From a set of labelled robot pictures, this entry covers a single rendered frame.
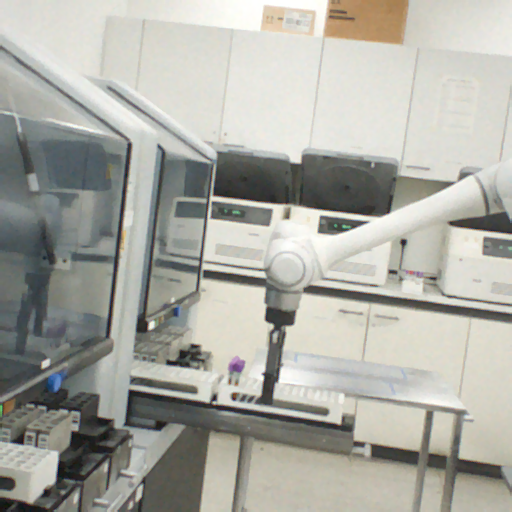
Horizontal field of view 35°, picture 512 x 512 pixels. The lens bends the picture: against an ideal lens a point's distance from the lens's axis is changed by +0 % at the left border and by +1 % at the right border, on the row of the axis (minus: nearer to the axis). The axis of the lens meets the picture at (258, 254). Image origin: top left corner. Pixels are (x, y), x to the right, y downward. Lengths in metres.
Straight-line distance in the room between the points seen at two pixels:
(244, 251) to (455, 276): 1.10
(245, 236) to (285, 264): 2.58
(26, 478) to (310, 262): 0.73
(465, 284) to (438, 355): 0.39
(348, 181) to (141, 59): 1.36
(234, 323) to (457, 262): 1.21
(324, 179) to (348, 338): 0.92
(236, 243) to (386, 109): 1.11
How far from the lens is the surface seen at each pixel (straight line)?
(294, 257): 1.68
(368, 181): 4.51
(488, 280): 4.27
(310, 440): 1.93
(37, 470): 1.34
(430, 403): 2.27
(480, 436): 4.41
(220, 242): 4.28
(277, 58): 4.59
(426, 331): 4.26
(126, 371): 1.91
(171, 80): 4.68
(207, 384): 1.95
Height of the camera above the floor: 1.34
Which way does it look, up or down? 5 degrees down
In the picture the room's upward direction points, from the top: 7 degrees clockwise
